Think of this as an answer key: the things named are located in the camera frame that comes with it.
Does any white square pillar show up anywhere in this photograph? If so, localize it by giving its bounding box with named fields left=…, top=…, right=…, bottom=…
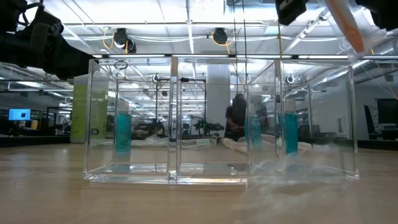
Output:
left=206, top=63, right=231, bottom=138

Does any white cloth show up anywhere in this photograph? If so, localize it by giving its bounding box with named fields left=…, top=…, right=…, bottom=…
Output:
left=130, top=136, right=218, bottom=149

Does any blue lit computer monitor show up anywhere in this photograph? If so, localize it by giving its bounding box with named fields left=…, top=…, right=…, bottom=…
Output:
left=7, top=108, right=32, bottom=121

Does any dark wall screen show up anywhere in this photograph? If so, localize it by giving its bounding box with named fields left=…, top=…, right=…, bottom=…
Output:
left=376, top=98, right=398, bottom=125

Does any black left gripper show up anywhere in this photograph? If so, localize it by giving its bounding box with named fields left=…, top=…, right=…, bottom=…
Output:
left=12, top=4, right=98, bottom=80

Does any clear plastic bag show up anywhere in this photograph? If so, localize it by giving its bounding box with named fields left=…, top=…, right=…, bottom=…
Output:
left=82, top=56, right=361, bottom=185

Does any black ceiling cable reel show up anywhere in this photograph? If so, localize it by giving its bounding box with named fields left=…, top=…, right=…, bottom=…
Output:
left=212, top=27, right=229, bottom=46
left=112, top=27, right=137, bottom=54

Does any yellow hanging cable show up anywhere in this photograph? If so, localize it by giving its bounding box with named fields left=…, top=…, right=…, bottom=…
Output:
left=277, top=24, right=283, bottom=60

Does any orange white toothbrush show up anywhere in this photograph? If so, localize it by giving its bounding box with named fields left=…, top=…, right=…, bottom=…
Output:
left=323, top=0, right=379, bottom=62

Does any person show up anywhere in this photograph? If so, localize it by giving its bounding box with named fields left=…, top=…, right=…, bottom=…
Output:
left=224, top=92, right=249, bottom=141

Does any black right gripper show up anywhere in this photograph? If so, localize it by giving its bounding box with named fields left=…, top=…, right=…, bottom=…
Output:
left=354, top=0, right=398, bottom=32

